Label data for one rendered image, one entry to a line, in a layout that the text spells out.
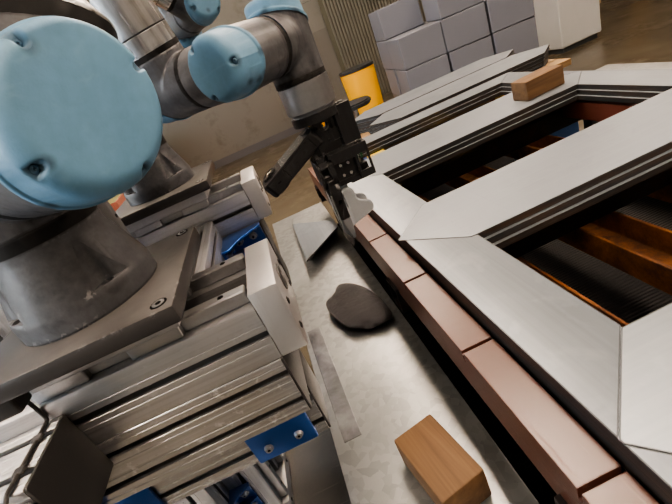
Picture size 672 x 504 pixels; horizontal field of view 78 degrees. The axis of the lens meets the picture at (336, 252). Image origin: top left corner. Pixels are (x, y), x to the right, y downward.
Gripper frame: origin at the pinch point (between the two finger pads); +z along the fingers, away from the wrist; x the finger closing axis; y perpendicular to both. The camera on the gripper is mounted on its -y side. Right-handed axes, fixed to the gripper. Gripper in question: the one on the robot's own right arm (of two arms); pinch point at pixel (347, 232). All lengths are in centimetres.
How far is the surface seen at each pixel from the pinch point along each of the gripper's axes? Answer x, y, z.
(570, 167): -3.1, 39.4, 5.2
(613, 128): 3, 54, 5
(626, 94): 20, 73, 7
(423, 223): 1.1, 13.2, 5.2
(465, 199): 2.7, 22.5, 5.2
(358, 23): 657, 214, -27
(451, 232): -5.9, 15.0, 5.2
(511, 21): 297, 233, 19
